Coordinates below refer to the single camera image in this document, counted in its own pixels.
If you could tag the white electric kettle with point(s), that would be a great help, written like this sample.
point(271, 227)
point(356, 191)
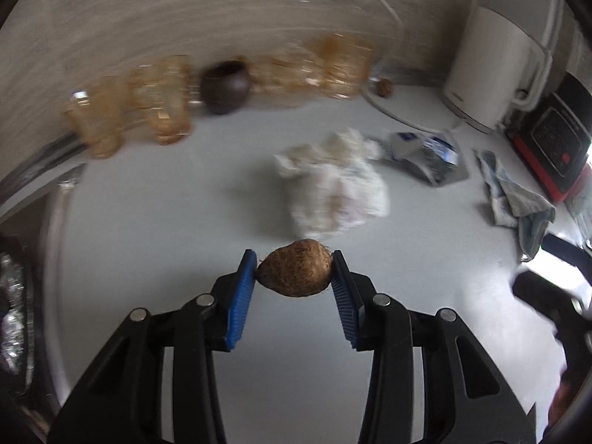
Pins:
point(490, 64)

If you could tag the aluminium foil burner liner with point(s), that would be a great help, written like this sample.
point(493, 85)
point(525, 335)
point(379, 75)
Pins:
point(11, 319)

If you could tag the white and green mug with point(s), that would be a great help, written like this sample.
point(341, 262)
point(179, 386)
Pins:
point(583, 203)

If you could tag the crumpled white tissue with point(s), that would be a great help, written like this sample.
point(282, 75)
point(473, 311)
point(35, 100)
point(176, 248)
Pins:
point(337, 185)

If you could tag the stainless gas stove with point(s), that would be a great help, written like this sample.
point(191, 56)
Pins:
point(41, 240)

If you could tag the walnut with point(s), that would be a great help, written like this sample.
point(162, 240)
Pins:
point(385, 88)

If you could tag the grey dish rag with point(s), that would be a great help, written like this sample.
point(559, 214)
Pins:
point(513, 194)

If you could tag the amber glass cup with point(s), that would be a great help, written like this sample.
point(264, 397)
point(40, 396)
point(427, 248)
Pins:
point(162, 101)
point(95, 120)

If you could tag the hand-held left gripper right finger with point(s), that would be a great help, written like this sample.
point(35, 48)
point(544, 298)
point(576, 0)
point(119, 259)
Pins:
point(344, 300)

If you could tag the blue and white wrapper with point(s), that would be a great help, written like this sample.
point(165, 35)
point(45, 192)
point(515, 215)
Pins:
point(425, 155)

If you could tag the brown ceramic pot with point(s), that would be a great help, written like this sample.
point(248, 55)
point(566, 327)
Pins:
point(226, 88)

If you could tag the red and black blender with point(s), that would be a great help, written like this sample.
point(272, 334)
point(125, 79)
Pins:
point(555, 143)

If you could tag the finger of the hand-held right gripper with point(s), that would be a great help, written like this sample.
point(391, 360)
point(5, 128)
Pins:
point(566, 249)
point(541, 296)

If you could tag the clear glass teapot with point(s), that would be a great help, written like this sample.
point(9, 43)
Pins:
point(289, 76)

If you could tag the brown kiwi fruit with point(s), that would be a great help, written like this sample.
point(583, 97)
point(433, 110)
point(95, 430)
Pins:
point(296, 268)

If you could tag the amber ribbed glass mug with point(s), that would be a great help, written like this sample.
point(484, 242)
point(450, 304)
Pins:
point(344, 67)

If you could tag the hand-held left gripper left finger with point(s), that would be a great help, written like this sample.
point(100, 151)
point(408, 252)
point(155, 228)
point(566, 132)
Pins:
point(240, 300)

